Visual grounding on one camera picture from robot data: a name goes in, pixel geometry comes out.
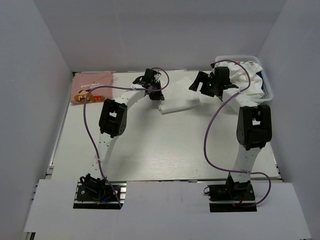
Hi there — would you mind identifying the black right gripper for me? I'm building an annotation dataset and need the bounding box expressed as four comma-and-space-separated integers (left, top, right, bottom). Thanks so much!
189, 71, 219, 97

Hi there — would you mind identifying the white t shirt robot print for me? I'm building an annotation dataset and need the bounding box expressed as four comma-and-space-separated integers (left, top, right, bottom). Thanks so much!
158, 76, 212, 115

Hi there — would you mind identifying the white t shirt colourful print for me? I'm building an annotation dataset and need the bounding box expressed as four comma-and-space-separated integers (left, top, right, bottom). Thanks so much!
224, 59, 265, 100

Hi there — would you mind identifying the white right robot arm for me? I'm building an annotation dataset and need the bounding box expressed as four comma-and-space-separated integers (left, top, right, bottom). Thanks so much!
189, 66, 272, 200

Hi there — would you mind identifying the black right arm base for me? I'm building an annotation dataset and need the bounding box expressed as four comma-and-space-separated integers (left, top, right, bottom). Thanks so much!
203, 184, 257, 213

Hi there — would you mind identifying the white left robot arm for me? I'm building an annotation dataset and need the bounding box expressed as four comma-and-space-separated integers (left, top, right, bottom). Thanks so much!
83, 67, 170, 183

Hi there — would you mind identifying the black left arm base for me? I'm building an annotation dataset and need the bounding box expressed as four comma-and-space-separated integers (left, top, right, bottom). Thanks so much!
73, 182, 121, 210

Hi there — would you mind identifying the blue t shirt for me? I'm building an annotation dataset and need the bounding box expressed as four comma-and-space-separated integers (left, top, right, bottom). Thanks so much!
256, 71, 265, 92

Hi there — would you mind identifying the white plastic basket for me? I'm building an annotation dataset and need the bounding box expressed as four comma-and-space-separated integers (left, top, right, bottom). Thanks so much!
215, 55, 273, 103

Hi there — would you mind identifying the folded pink t shirt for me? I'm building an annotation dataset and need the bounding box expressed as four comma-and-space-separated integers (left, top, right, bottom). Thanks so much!
69, 71, 114, 105

